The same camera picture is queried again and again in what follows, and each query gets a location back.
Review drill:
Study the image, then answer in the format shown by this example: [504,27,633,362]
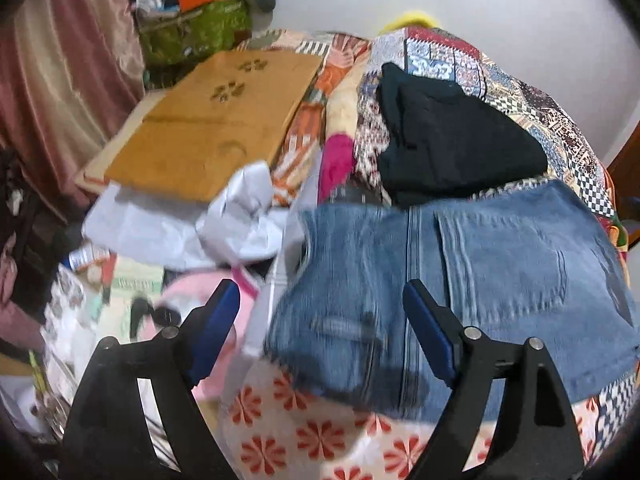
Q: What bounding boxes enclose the black folded garment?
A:
[376,62,549,208]

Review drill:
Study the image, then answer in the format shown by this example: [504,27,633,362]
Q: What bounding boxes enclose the white crumpled cloth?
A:
[82,160,306,272]

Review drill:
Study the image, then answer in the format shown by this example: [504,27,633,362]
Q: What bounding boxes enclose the pink curtain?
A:
[0,0,147,211]

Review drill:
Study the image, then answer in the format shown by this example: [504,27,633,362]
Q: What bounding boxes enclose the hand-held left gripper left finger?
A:
[59,279,242,480]

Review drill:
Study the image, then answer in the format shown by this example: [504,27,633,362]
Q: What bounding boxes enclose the patchwork printed blanket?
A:
[272,25,632,271]

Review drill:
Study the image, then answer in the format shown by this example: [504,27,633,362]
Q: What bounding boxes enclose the green patterned bag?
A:
[136,0,254,67]

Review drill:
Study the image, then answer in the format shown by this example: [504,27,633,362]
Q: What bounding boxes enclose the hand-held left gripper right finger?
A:
[402,279,586,480]

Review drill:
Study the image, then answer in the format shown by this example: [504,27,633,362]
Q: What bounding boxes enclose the pink cloth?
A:
[160,267,261,401]

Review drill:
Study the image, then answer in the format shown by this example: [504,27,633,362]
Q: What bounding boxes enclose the wooden lap board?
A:
[75,50,326,205]

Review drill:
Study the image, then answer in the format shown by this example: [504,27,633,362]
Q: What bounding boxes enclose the yellow object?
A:
[384,9,440,32]

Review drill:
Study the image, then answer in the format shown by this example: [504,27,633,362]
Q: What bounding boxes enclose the white red flower bedsheet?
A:
[217,355,640,480]

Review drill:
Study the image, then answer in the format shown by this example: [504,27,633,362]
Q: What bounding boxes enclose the magenta cloth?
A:
[318,131,357,203]

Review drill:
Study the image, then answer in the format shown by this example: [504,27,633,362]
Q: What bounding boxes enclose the blue denim pants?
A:
[263,180,640,423]

